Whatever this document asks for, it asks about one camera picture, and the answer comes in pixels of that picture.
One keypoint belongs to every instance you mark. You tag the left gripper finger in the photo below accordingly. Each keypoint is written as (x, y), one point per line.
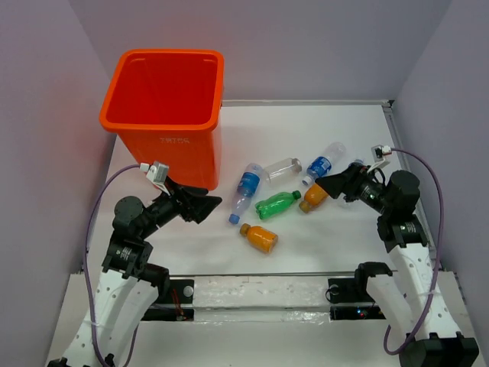
(197, 192)
(201, 208)

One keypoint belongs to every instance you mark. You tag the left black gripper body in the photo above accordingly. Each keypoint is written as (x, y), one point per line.
(166, 207)

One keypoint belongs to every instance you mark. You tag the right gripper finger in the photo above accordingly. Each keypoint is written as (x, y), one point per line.
(336, 180)
(337, 187)

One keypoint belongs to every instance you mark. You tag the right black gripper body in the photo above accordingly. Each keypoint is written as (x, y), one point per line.
(367, 189)

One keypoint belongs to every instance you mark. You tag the orange juice bottle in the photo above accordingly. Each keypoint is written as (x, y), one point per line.
(313, 198)
(259, 237)

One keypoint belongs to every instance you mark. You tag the clear jar silver lid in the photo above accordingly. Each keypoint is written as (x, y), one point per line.
(282, 171)

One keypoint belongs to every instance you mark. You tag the blue label water bottle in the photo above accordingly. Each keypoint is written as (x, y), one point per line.
(245, 191)

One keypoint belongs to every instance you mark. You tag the green plastic bottle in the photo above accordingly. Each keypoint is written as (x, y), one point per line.
(276, 204)

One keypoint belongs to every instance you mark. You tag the orange juice bottle front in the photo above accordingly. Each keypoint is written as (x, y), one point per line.
(259, 237)

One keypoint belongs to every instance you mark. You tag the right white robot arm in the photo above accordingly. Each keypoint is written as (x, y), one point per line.
(408, 295)

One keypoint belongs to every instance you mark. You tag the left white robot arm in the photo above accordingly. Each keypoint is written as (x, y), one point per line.
(128, 283)

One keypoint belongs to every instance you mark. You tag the orange plastic bin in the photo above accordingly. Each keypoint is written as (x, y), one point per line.
(164, 105)

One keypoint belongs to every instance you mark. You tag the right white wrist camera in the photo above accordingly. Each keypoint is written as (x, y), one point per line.
(380, 154)

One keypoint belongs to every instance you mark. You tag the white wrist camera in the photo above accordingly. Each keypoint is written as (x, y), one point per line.
(156, 173)
(380, 154)

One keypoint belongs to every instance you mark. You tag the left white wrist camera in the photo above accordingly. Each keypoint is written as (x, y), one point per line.
(156, 173)

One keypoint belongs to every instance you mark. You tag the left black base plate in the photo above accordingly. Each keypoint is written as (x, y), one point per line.
(175, 305)

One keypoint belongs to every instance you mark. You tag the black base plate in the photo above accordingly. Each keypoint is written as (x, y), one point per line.
(348, 303)
(175, 305)

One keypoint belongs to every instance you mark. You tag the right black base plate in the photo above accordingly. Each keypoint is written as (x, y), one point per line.
(348, 303)

